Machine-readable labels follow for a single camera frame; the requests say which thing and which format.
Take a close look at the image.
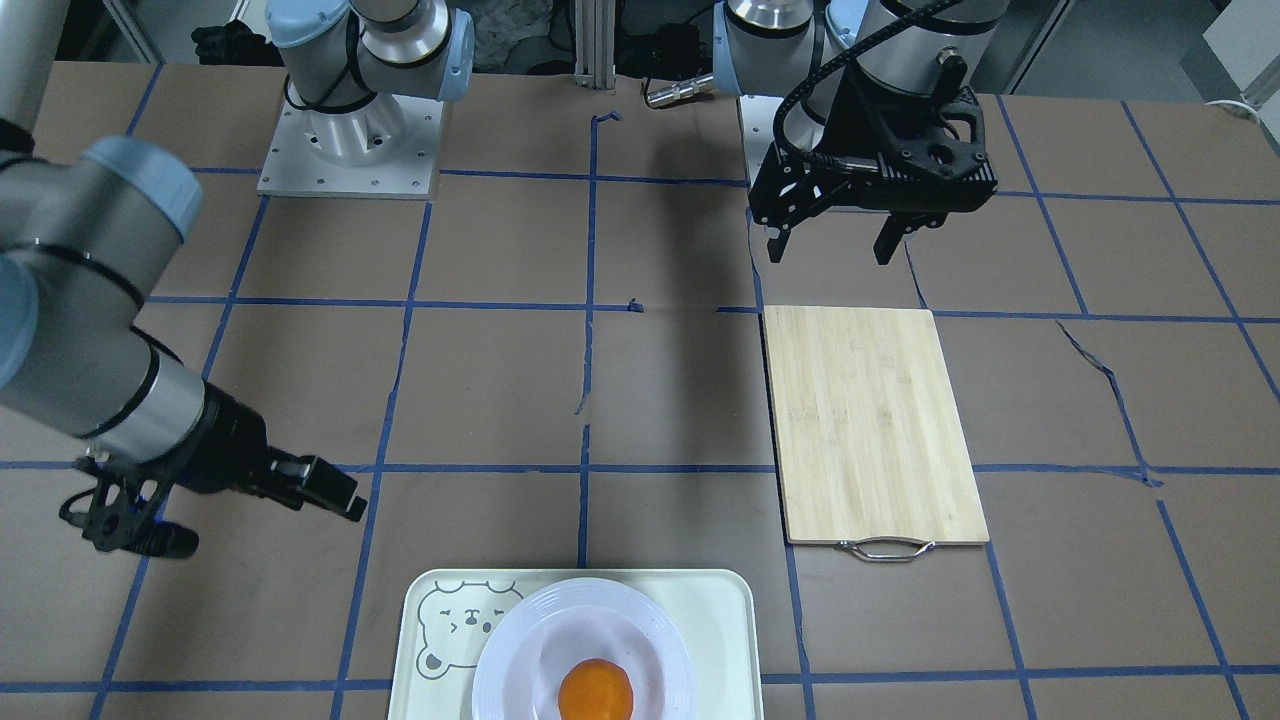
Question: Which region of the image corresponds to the bamboo cutting board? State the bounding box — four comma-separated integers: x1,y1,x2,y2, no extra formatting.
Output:
762,305,989,562

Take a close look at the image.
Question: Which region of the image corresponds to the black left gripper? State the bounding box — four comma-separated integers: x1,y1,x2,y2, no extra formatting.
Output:
749,150,951,266

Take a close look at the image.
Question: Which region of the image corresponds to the white round plate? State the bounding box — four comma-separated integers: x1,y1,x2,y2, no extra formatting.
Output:
470,578,698,719

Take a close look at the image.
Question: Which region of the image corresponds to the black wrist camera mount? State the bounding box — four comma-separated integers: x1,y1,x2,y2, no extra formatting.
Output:
58,452,198,559
815,47,998,213

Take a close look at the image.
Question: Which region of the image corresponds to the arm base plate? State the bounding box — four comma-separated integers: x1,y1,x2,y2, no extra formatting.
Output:
739,95,851,186
257,94,445,201

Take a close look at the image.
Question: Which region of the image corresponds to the silver metal connector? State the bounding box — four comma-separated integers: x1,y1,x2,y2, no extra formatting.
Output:
641,73,716,110

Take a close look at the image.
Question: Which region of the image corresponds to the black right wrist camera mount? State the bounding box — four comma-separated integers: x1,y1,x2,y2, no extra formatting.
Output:
58,452,198,559

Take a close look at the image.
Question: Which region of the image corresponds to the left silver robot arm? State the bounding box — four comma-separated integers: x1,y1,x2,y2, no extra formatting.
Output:
713,1,1009,265

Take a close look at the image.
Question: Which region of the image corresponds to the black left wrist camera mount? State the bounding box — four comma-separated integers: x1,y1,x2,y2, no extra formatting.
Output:
815,47,998,213

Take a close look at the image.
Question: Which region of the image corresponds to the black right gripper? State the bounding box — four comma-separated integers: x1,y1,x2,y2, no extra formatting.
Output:
170,386,369,521

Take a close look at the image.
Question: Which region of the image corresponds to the cream bear tray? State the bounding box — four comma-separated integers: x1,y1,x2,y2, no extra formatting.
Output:
389,569,764,719

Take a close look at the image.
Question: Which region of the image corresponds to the orange fruit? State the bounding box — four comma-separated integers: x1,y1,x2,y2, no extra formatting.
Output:
556,659,635,719

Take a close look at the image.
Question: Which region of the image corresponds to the aluminium frame post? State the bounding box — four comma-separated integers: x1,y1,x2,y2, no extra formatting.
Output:
573,0,618,94

